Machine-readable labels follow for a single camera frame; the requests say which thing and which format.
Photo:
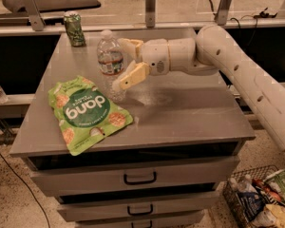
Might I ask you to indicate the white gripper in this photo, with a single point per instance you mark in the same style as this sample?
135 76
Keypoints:
155 57

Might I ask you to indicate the clear plastic water bottle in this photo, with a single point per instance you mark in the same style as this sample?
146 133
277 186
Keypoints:
111 64

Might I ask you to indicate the green rice chip bag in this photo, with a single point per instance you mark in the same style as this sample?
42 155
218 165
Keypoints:
84 114

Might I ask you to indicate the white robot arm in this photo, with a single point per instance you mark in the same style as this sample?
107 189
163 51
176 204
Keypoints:
210 48

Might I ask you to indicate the bottle in basket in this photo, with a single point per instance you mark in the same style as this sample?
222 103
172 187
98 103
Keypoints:
245 184

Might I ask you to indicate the red snack bag in basket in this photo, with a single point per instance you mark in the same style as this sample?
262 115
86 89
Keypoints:
266 192

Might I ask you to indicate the blue snack bag in basket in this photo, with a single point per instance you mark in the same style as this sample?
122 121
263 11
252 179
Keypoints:
252 204

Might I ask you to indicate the green snack bag in basket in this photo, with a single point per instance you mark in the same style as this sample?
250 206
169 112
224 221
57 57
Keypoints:
277 182

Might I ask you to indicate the yellow snack bag in basket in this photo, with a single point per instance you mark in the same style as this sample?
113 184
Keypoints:
272 216

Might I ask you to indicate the green soda can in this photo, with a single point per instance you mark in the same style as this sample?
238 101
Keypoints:
72 22

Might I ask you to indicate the metal bracket centre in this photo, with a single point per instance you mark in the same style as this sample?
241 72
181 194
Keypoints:
150 7

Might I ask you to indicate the metal bracket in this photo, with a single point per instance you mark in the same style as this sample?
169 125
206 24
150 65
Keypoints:
34 16
222 12
150 7

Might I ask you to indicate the metal bracket right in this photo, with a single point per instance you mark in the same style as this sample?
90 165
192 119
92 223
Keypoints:
222 12

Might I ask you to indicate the black top drawer handle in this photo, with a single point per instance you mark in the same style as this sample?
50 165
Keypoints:
139 179

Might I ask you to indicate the black drawer handle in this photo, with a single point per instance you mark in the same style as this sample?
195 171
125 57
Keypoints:
135 211
139 179
142 224

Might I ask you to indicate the metal bracket left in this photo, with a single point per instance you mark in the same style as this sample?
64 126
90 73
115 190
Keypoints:
34 16

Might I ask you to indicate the black middle drawer handle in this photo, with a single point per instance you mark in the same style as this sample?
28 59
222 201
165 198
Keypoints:
135 211

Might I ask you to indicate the black bottom drawer handle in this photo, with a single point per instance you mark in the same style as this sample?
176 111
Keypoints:
142 224

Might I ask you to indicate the wire basket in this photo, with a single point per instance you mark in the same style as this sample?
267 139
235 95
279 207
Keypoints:
230 193

